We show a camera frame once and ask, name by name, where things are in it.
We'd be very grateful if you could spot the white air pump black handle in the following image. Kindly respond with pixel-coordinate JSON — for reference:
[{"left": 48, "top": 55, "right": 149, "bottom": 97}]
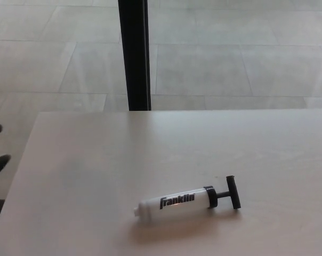
[{"left": 133, "top": 175, "right": 243, "bottom": 218}]

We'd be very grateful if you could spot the black vertical metal post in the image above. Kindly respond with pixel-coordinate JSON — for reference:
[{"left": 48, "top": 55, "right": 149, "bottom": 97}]
[{"left": 117, "top": 0, "right": 152, "bottom": 111}]

